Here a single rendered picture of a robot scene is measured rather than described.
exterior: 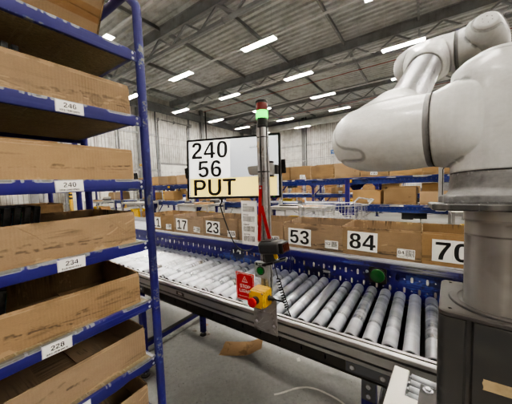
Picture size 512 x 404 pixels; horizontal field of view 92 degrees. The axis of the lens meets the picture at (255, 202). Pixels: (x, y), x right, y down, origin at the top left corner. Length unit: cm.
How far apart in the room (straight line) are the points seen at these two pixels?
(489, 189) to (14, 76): 99
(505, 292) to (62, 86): 105
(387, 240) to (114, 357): 131
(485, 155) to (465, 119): 7
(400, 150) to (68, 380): 101
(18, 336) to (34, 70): 63
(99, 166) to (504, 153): 91
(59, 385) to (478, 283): 100
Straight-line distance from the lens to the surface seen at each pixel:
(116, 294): 92
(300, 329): 115
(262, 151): 105
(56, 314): 87
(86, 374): 98
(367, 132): 61
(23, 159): 81
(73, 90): 87
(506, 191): 56
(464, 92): 60
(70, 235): 84
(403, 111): 61
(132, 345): 103
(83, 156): 85
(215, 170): 125
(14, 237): 81
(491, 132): 57
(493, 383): 65
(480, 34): 116
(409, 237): 151
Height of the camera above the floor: 132
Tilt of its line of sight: 4 degrees down
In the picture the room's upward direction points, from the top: 2 degrees counter-clockwise
